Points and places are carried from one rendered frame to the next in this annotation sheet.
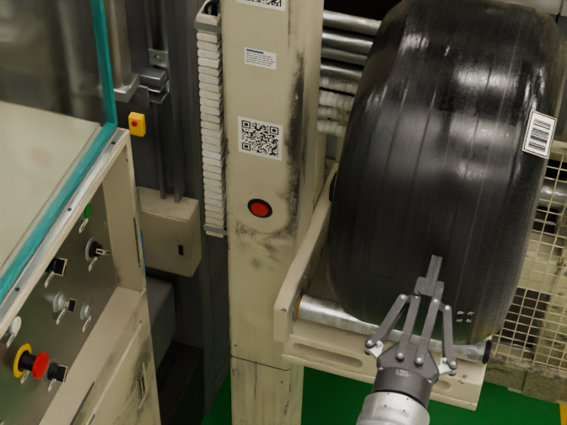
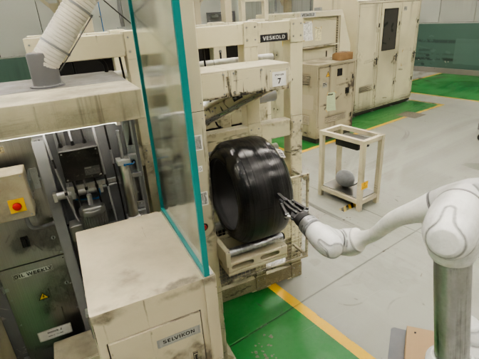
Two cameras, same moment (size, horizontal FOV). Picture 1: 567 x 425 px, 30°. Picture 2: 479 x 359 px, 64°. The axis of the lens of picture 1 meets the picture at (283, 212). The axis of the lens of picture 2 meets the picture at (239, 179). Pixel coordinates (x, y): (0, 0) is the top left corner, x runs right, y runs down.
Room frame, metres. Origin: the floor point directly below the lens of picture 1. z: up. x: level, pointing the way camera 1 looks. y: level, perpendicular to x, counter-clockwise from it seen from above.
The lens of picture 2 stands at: (-0.12, 0.99, 2.05)
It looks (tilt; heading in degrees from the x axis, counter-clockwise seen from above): 24 degrees down; 320
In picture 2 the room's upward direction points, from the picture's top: 4 degrees counter-clockwise
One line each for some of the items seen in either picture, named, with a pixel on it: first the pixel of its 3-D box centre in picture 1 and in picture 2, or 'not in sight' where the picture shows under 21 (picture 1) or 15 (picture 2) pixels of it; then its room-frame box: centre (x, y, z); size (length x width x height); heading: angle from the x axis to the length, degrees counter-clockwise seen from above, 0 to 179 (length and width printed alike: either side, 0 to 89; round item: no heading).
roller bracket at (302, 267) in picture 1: (312, 248); (214, 241); (1.36, -0.06, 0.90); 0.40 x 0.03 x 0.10; 164
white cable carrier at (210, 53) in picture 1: (218, 128); not in sight; (1.36, 0.11, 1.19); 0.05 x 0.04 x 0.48; 164
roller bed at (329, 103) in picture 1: (348, 63); not in sight; (1.74, -0.12, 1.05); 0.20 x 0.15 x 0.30; 74
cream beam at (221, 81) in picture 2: not in sight; (232, 80); (1.56, -0.43, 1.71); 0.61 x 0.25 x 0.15; 74
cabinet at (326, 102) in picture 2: not in sight; (323, 99); (3.79, -4.30, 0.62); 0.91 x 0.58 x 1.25; 84
